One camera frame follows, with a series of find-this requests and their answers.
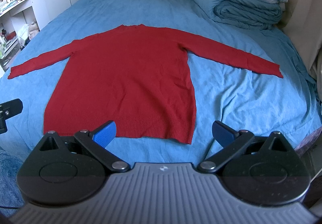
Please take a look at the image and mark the red knit sweater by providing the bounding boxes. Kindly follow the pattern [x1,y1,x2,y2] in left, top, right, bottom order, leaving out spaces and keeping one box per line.
[9,25,281,144]

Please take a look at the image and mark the folded teal blue duvet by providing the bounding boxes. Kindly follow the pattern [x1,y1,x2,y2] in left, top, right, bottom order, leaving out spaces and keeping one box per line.
[193,0,283,30]

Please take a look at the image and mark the white desk shelf unit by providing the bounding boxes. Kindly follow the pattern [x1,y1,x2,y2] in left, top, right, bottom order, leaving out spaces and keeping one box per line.
[0,0,51,74]

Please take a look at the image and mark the beige curtain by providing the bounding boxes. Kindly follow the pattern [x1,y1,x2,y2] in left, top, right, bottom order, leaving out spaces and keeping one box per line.
[282,0,321,82]

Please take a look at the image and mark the blue bed sheet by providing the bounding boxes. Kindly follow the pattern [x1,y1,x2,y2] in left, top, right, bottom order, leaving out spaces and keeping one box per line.
[13,0,321,164]

